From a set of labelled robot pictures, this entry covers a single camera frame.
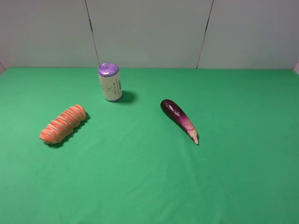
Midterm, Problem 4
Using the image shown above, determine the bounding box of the orange ridged bread roll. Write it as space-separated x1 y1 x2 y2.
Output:
39 105 87 144

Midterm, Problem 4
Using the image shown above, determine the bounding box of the purple eggplant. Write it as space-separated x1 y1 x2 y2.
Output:
160 99 199 145

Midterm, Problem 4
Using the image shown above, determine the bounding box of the green table cloth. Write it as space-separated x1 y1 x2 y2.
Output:
0 68 299 224

